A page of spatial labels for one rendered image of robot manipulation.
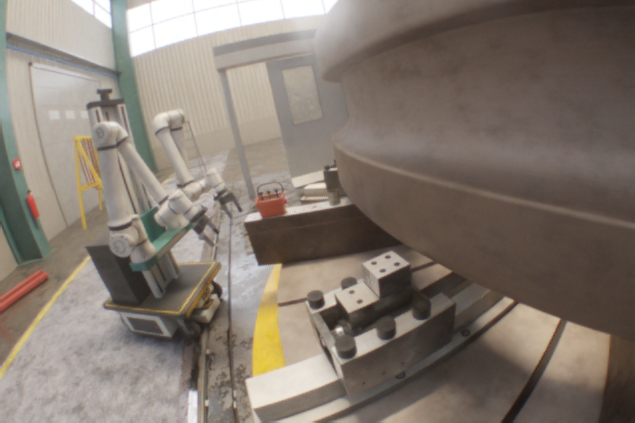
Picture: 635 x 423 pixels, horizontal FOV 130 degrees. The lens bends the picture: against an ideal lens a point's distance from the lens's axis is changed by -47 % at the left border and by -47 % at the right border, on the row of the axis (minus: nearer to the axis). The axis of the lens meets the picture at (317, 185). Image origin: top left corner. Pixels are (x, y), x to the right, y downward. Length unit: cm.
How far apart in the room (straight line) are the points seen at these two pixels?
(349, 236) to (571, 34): 172
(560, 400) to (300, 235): 178
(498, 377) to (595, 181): 86
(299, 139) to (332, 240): 321
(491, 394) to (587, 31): 116
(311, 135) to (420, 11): 441
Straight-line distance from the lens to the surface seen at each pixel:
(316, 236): 194
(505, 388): 125
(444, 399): 120
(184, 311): 197
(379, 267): 92
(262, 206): 191
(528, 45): 72
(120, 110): 219
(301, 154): 498
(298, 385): 111
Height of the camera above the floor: 137
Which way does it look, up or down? 17 degrees down
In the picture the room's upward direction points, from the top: 12 degrees counter-clockwise
